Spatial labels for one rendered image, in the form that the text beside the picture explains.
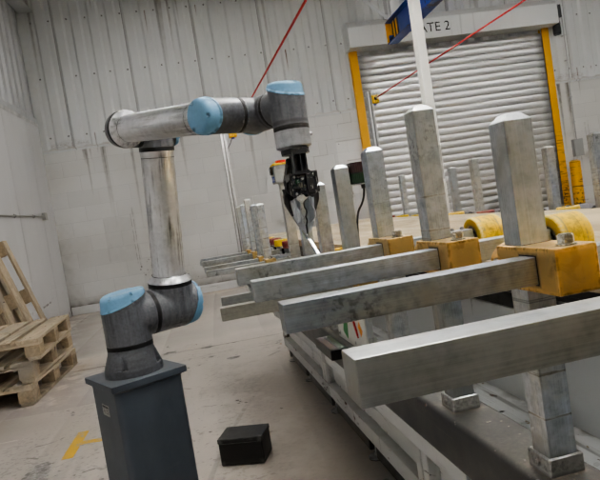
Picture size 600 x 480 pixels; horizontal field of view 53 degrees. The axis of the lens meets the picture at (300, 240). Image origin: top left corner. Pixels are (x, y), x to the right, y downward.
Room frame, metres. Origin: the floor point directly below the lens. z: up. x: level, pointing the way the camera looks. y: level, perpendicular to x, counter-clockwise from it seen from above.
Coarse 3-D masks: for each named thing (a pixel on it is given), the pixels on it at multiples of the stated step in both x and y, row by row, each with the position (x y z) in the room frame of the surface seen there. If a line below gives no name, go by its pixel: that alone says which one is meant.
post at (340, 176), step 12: (336, 168) 1.42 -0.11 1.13; (348, 168) 1.42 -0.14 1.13; (336, 180) 1.42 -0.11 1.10; (348, 180) 1.42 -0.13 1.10; (336, 192) 1.42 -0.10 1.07; (348, 192) 1.42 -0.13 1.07; (336, 204) 1.44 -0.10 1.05; (348, 204) 1.42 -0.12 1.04; (348, 216) 1.42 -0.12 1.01; (348, 228) 1.42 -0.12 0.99; (348, 240) 1.42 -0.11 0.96; (372, 336) 1.42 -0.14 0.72
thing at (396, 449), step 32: (384, 320) 1.93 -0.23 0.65; (416, 320) 1.64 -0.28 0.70; (480, 320) 1.27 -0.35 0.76; (320, 384) 3.17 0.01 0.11; (512, 384) 1.18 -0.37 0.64; (576, 384) 0.97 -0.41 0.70; (352, 416) 2.56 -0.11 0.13; (384, 416) 2.21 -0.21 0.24; (576, 416) 0.98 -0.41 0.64; (384, 448) 2.15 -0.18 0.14; (416, 448) 1.80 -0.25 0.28
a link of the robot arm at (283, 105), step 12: (276, 84) 1.48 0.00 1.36; (288, 84) 1.47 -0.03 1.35; (300, 84) 1.50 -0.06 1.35; (264, 96) 1.53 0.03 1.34; (276, 96) 1.48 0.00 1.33; (288, 96) 1.47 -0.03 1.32; (300, 96) 1.49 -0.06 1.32; (264, 108) 1.52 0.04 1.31; (276, 108) 1.48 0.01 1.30; (288, 108) 1.47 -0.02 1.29; (300, 108) 1.48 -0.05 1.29; (276, 120) 1.49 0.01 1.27; (288, 120) 1.47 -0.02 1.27; (300, 120) 1.48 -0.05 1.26
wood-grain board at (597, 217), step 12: (408, 216) 3.59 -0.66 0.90; (456, 216) 2.76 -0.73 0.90; (468, 216) 2.62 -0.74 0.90; (588, 216) 1.70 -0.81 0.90; (312, 228) 4.17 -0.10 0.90; (336, 228) 3.57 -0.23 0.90; (360, 228) 3.11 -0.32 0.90; (396, 228) 2.61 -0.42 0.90; (408, 228) 2.48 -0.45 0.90; (456, 228) 2.06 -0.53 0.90; (300, 240) 2.85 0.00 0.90; (336, 240) 2.41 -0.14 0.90; (360, 240) 2.20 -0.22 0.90
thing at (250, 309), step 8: (344, 288) 1.37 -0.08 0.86; (296, 296) 1.35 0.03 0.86; (240, 304) 1.34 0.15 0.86; (248, 304) 1.33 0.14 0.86; (256, 304) 1.34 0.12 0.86; (264, 304) 1.34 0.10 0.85; (272, 304) 1.34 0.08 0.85; (224, 312) 1.32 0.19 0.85; (232, 312) 1.33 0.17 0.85; (240, 312) 1.33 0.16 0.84; (248, 312) 1.33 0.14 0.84; (256, 312) 1.34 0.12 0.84; (264, 312) 1.34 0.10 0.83; (224, 320) 1.32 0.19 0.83
